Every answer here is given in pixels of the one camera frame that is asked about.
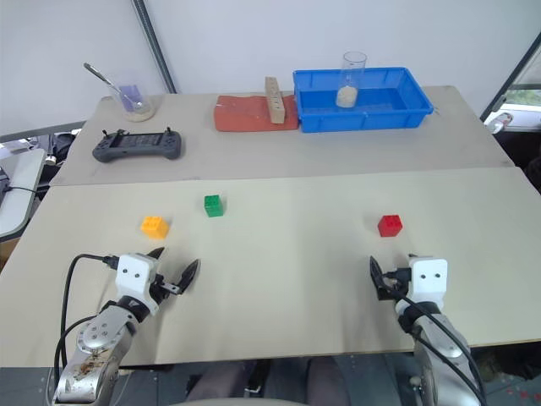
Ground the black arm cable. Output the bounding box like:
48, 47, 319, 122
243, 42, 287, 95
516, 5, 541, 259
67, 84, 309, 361
53, 253, 122, 384
387, 273, 488, 406

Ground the red brick slab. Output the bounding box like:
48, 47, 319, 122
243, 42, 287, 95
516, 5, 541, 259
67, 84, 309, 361
212, 93, 300, 134

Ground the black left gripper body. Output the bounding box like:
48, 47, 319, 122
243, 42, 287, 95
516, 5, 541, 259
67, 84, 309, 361
147, 272, 183, 316

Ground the thin black cable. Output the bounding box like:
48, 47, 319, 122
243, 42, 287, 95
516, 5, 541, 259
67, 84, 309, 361
0, 184, 40, 196

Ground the wooden block with holes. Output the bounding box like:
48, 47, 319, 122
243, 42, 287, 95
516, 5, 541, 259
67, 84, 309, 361
264, 75, 287, 125

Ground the green toy block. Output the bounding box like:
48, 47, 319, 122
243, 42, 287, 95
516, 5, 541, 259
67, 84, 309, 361
203, 194, 226, 219

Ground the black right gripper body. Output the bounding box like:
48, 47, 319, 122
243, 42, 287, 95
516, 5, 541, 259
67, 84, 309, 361
375, 267, 413, 302

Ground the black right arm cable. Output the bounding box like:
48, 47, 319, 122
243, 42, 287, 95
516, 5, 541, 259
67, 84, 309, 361
387, 273, 488, 406

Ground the grey handheld controller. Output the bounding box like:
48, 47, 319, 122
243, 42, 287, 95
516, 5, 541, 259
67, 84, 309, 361
91, 127, 185, 164

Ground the dark slanted frame bar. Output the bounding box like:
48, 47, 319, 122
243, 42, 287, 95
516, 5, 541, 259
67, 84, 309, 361
478, 28, 541, 123

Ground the dark metal pole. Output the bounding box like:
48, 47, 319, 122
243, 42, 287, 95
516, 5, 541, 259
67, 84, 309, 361
131, 0, 178, 95

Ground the glass beaker with grain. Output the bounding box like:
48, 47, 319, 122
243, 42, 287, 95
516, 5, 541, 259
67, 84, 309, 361
109, 69, 157, 123

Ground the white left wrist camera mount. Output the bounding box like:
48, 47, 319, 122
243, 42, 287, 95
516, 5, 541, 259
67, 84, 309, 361
115, 253, 161, 315

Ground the white side table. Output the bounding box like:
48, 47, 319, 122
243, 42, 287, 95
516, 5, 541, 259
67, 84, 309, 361
0, 147, 47, 239

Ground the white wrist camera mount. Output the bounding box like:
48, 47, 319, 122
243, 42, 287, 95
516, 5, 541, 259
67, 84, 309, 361
407, 255, 449, 313
115, 253, 161, 315

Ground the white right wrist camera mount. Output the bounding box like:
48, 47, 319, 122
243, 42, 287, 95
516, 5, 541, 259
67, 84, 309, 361
407, 255, 449, 313

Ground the white rounded object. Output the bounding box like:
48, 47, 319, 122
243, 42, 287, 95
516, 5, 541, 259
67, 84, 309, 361
483, 109, 516, 135

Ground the red toy block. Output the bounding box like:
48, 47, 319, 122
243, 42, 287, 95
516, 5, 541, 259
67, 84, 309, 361
376, 214, 403, 239

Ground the metal spoon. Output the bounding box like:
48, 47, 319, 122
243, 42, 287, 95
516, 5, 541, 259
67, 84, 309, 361
83, 62, 144, 109

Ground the blue plastic bin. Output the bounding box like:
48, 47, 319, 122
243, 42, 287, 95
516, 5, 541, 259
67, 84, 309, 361
292, 66, 435, 134

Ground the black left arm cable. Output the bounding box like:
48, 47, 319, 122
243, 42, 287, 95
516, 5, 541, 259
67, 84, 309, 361
53, 253, 122, 384

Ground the yellow toy block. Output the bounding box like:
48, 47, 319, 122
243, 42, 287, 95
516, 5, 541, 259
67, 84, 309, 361
139, 215, 171, 241

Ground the clear cup with grain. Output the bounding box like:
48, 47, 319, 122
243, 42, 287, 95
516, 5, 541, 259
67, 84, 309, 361
335, 51, 368, 109

